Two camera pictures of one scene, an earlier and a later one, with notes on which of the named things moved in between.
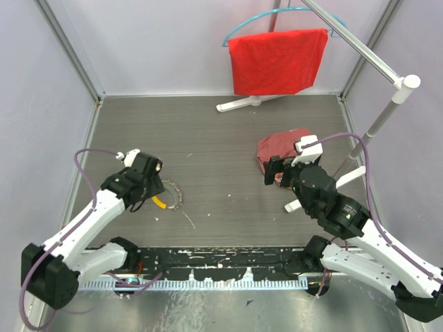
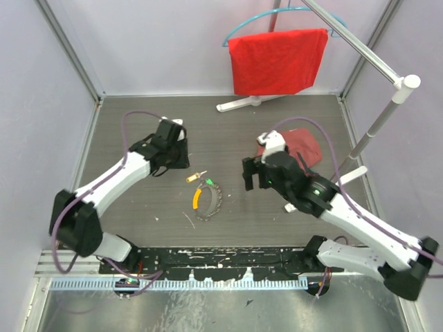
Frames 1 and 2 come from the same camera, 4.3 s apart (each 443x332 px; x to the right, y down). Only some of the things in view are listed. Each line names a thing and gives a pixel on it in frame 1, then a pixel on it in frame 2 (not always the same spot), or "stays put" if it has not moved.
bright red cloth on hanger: (286, 62) stays put
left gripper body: (153, 187) → (179, 157)
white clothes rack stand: (402, 85) stays put
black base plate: (221, 262) stays put
